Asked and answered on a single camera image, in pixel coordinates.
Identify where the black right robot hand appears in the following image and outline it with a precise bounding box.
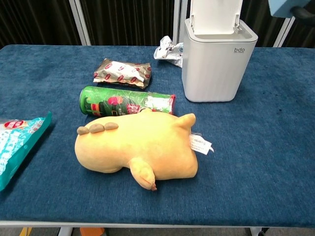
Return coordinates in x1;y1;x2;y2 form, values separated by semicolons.
290;6;315;20

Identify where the small light blue cube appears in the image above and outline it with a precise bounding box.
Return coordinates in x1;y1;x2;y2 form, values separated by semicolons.
269;0;315;18

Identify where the white plastic bin lid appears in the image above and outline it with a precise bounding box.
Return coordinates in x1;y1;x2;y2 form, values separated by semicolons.
189;0;241;35

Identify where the white bdo trash bin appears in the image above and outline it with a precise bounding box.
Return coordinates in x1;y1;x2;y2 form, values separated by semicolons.
181;17;259;103

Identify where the green chips tube can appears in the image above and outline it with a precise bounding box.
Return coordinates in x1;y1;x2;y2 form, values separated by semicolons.
79;85;177;117

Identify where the crumpled white paper wrapper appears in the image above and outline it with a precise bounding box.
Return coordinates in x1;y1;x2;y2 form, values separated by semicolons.
154;35;185;68

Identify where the black pleated curtain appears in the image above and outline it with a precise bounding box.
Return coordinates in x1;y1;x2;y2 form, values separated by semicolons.
0;0;315;49

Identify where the dark blue table cloth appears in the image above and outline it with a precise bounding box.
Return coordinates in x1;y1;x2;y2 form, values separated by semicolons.
0;44;315;227

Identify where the silver red snack packet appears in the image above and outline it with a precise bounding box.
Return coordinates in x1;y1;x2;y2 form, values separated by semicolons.
93;58;152;89

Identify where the yellow plush pig toy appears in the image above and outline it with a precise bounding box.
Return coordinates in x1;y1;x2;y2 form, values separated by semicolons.
74;108;215;192

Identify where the orange object under table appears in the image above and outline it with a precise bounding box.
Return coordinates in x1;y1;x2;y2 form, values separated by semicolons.
79;227;105;236

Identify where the teal snack bag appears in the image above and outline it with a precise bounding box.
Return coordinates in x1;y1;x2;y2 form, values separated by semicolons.
0;111;53;192

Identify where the white metal frame post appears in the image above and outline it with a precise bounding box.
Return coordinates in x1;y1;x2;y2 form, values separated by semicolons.
273;15;296;48
172;0;190;44
68;0;92;46

